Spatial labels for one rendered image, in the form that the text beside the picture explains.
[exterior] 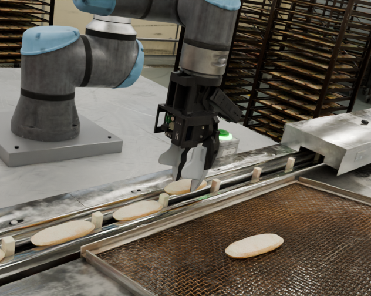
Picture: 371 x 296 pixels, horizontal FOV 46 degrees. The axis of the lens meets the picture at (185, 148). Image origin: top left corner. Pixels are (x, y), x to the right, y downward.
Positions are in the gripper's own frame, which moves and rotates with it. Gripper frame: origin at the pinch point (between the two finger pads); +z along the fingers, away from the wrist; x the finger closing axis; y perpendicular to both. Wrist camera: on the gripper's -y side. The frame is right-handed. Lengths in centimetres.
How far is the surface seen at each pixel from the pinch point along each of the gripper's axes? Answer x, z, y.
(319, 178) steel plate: 4.4, 7.2, -45.2
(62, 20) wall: -440, 44, -231
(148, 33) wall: -440, 53, -368
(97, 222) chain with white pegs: 0.6, 3.1, 19.6
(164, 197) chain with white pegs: 0.5, 2.2, 5.8
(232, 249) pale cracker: 21.2, -2.6, 13.4
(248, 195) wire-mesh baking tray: 9.6, -0.1, -5.8
